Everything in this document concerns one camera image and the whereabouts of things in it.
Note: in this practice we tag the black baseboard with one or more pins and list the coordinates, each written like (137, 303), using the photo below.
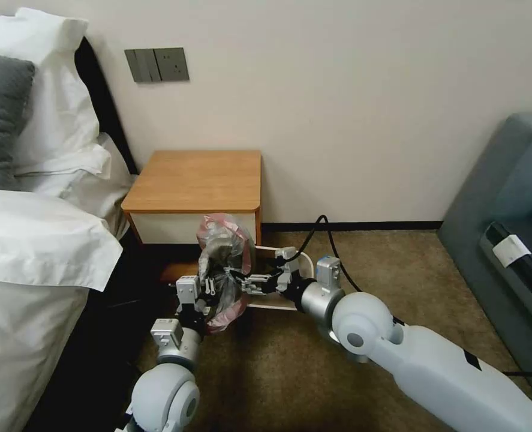
(373, 225)

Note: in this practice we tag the grey wall switch panel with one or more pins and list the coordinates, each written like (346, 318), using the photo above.
(140, 65)

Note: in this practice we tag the white trash can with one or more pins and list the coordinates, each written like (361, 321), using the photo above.
(304, 270)

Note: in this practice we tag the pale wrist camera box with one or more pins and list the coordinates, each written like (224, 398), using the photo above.
(285, 254)
(188, 289)

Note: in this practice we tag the flat white pillow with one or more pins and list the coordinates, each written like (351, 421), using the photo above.
(95, 180)

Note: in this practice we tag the white paper label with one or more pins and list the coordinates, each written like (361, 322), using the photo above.
(511, 250)

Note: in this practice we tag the wooden nightstand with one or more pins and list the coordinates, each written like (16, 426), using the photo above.
(193, 184)

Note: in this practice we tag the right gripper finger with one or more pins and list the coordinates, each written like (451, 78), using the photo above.
(256, 290)
(256, 280)

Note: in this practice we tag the pink translucent garbage bag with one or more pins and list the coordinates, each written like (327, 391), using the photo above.
(223, 261)

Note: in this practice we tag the white duvet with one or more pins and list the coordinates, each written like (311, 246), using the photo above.
(27, 279)

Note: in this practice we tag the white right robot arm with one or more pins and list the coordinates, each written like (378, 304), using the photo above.
(427, 362)

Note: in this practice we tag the grey-blue sofa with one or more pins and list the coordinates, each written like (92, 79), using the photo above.
(486, 189)

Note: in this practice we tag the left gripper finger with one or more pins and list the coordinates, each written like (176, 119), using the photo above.
(209, 287)

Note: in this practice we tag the black bed headboard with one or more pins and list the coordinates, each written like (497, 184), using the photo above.
(108, 108)

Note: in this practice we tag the grey wall socket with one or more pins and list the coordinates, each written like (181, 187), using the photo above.
(173, 64)

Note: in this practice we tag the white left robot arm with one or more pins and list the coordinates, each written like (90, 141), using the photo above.
(166, 398)

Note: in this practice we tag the large white pillow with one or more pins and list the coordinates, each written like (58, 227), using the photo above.
(56, 90)

